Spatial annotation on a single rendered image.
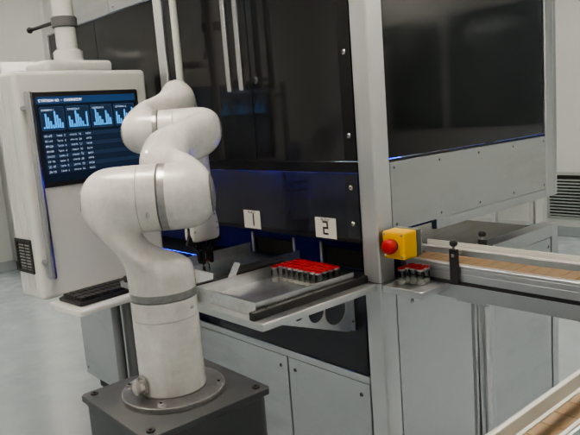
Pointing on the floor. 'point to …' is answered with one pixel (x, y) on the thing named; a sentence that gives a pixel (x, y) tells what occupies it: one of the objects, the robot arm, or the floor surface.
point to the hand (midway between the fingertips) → (205, 255)
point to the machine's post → (375, 211)
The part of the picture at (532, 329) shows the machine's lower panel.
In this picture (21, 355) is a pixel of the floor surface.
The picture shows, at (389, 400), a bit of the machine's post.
